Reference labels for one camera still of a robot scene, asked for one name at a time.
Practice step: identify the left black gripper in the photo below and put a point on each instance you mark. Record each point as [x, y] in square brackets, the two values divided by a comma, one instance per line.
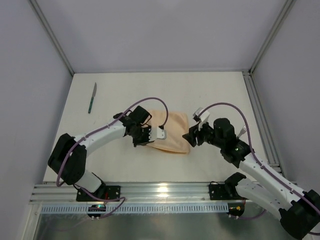
[141, 135]

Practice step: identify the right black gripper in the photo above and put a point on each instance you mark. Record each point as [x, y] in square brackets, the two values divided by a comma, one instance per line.
[197, 135]

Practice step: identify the orange cloth napkin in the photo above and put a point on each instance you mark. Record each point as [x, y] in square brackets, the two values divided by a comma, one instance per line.
[176, 126]

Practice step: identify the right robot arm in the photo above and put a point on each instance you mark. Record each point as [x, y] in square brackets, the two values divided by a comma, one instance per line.
[297, 210]

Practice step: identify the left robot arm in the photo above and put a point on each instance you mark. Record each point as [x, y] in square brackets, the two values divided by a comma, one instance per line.
[70, 153]

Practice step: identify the right small connector board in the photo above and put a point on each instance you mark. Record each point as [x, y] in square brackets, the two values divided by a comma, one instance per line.
[236, 210]

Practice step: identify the left small controller board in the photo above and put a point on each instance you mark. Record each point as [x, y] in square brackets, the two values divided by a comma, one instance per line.
[96, 211]

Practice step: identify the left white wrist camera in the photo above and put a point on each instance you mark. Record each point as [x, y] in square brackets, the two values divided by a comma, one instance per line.
[157, 133]

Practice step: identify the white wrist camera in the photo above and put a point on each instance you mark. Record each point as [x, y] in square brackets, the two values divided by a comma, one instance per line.
[201, 116]
[157, 133]

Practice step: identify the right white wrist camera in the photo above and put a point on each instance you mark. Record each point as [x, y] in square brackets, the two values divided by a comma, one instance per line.
[201, 116]

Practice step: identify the fork with green handle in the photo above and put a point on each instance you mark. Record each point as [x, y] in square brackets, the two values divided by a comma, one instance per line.
[242, 131]

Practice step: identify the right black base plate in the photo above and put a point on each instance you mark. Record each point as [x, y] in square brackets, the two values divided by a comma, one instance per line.
[222, 191]

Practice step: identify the knife with green handle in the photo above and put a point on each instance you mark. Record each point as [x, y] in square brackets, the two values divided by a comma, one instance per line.
[92, 98]

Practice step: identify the right side aluminium rail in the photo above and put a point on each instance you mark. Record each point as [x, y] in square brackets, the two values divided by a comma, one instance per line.
[268, 143]

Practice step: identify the aluminium rail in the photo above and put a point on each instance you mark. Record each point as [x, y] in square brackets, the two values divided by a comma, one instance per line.
[268, 143]
[134, 192]

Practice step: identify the slotted grey cable duct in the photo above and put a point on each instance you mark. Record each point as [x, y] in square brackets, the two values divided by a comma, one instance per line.
[139, 208]

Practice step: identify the aluminium front rail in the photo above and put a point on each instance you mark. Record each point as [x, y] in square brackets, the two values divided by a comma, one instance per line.
[134, 192]

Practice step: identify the left aluminium frame post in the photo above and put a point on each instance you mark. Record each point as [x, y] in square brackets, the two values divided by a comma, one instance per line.
[51, 35]

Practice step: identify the aluminium frame post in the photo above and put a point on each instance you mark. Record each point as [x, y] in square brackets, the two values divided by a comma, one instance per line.
[51, 35]
[276, 26]

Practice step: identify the right aluminium frame post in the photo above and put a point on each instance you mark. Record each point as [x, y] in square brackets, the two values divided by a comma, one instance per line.
[276, 26]

